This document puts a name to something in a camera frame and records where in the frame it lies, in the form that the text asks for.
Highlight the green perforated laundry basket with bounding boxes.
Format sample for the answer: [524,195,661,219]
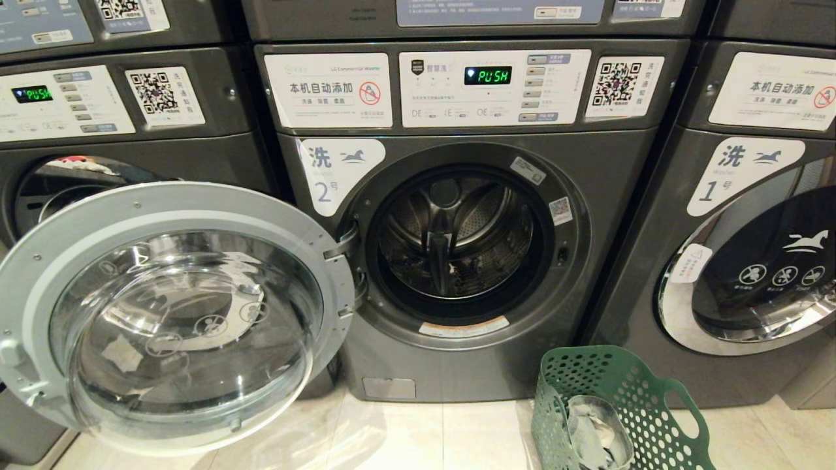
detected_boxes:
[531,345,718,470]

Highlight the chrome-rimmed dark washer door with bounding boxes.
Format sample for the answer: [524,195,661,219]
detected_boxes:
[658,157,836,357]

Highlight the grey laundry cloth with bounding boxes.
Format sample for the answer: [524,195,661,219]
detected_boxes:
[566,395,634,470]

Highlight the grey front-load washing machine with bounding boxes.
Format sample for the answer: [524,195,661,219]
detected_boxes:
[0,46,278,465]
[581,40,836,409]
[253,38,692,403]

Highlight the grey stacked dryer unit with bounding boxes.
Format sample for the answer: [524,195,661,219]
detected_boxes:
[705,0,836,48]
[0,0,244,65]
[240,0,707,42]

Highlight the round glass washer door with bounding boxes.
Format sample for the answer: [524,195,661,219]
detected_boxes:
[0,181,357,456]

